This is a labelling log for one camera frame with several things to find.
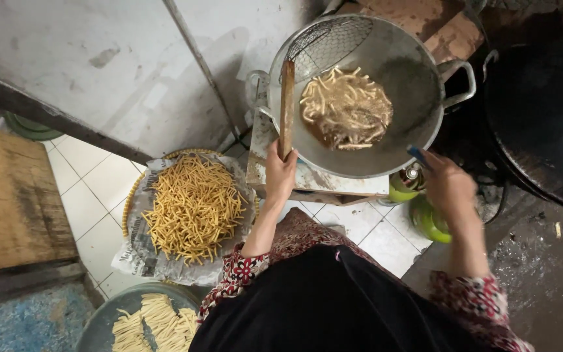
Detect person's right hand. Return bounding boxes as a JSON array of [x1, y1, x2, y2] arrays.
[[419, 149, 479, 221]]

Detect person's left hand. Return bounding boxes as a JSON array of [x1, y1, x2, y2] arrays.
[[264, 138, 299, 205]]

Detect blue stove knob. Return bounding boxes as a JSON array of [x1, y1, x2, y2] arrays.
[[406, 145, 432, 171]]

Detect wire skimmer with wooden handle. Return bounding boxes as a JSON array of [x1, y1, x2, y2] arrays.
[[279, 17, 374, 162]]

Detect green gas cylinder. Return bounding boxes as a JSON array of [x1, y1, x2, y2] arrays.
[[378, 164, 453, 244]]

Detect large metal wok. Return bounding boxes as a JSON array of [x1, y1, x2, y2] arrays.
[[245, 14, 478, 180]]

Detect frying dough sticks in oil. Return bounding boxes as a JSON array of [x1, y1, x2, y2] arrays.
[[299, 66, 394, 151]]

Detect large black wok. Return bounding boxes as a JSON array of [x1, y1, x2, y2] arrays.
[[482, 34, 563, 214]]

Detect wooden stove stand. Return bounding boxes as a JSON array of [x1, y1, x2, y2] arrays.
[[245, 81, 391, 206]]

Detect pile of fried yellow sticks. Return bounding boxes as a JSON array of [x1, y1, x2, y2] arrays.
[[141, 154, 249, 266]]

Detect metal pipe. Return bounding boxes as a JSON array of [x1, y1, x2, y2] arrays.
[[162, 0, 244, 147]]

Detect woven bamboo tray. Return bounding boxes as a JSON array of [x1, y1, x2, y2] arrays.
[[122, 148, 261, 286]]

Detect newspaper sheet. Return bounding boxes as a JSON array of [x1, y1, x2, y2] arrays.
[[111, 152, 259, 287]]

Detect rows of raw dough sticks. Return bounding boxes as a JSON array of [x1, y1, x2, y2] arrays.
[[111, 293, 200, 352]]

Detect round metal tray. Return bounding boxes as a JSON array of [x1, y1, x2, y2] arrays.
[[75, 282, 201, 352]]

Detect green plastic basin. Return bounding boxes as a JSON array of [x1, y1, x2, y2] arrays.
[[3, 111, 64, 142]]

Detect wooden table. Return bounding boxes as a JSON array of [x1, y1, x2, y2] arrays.
[[0, 120, 87, 311]]

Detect black gas hose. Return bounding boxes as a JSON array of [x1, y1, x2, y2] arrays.
[[474, 173, 509, 227]]

